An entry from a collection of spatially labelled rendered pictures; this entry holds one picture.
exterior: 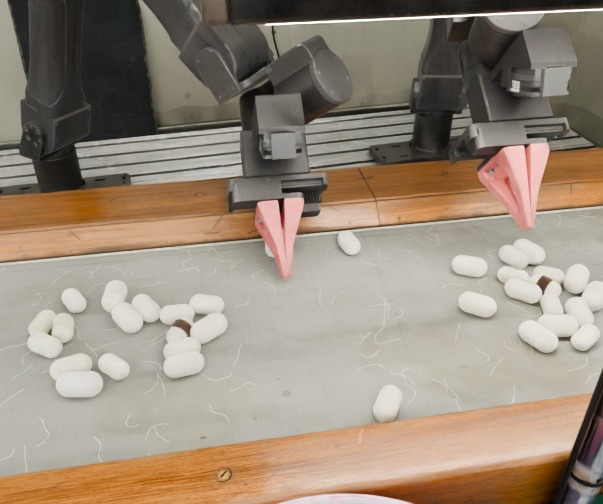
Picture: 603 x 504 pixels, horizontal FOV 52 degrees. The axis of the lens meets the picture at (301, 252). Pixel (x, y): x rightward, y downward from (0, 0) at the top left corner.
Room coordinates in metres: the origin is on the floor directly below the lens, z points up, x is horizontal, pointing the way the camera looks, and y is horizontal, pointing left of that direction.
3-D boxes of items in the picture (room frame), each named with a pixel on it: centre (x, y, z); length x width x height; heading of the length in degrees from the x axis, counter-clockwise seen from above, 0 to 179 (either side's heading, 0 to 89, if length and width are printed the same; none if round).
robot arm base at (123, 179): (0.83, 0.36, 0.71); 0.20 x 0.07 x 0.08; 105
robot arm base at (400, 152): (0.98, -0.22, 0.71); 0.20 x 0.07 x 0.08; 105
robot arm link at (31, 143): (0.83, 0.35, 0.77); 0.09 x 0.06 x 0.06; 151
